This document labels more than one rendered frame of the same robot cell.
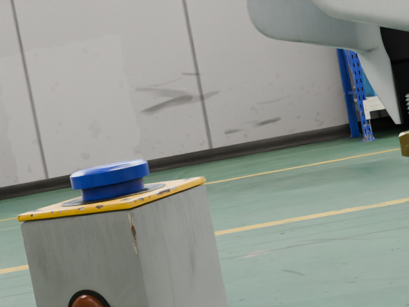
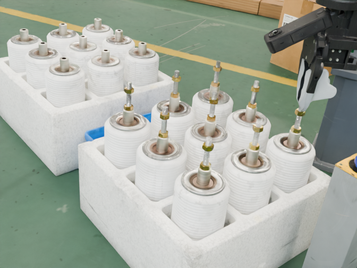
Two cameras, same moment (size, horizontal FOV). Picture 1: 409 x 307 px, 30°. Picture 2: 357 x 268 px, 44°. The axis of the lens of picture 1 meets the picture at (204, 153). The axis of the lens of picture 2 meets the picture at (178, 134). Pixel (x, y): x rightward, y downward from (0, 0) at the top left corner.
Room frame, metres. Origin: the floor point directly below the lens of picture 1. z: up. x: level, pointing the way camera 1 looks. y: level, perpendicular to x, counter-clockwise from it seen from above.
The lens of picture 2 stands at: (1.06, -0.05, 0.71)
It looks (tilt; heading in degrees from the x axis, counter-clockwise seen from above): 31 degrees down; 198
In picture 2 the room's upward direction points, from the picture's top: 6 degrees clockwise
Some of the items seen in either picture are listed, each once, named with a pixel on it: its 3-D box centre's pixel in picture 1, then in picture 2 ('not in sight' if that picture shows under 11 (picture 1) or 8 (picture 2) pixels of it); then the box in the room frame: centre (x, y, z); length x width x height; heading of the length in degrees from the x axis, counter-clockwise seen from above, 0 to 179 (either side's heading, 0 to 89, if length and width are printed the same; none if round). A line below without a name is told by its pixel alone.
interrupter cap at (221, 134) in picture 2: not in sight; (209, 132); (0.30, -0.24, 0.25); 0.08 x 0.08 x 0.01
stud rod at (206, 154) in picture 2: not in sight; (206, 157); (0.47, -0.20, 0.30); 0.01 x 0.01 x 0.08
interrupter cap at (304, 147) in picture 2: not in sight; (292, 143); (0.26, -0.08, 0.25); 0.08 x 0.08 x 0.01
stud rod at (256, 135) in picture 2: not in sight; (255, 137); (0.36, -0.14, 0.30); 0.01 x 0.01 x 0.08
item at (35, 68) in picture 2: not in sight; (45, 85); (0.14, -0.76, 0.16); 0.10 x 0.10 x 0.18
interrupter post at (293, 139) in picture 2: not in sight; (293, 138); (0.26, -0.08, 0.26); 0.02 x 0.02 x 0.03
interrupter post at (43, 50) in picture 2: not in sight; (43, 49); (0.14, -0.76, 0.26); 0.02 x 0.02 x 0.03
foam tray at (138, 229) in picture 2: not in sight; (200, 195); (0.30, -0.24, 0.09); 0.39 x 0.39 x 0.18; 59
